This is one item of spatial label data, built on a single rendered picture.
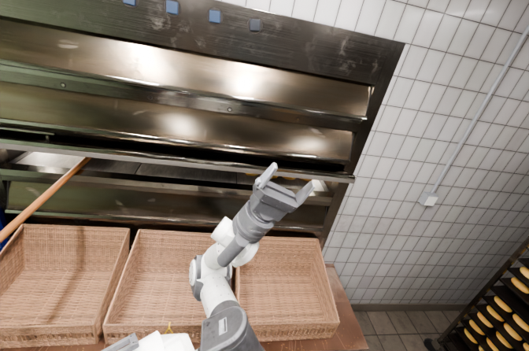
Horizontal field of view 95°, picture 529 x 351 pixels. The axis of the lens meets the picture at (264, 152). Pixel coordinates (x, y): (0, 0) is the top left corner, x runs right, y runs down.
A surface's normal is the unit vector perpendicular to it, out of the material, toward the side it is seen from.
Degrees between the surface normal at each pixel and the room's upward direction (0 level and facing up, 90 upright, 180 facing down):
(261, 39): 90
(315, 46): 90
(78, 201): 70
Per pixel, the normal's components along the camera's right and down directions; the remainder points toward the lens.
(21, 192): 0.17, 0.12
